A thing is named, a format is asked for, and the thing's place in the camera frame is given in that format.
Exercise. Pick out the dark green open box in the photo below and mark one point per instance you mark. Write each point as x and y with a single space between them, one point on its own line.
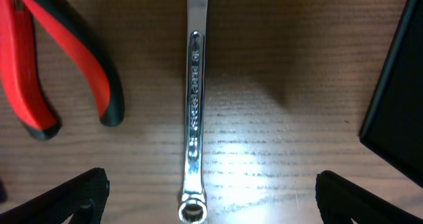
392 127

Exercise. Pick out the silver ring wrench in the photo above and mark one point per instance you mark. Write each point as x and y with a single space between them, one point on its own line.
193 203

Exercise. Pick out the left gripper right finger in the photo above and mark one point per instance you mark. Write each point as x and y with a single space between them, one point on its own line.
343 202

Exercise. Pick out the red black pliers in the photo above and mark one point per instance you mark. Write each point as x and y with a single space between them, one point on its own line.
19 72

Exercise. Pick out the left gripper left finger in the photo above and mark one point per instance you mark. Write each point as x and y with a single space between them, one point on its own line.
79 200

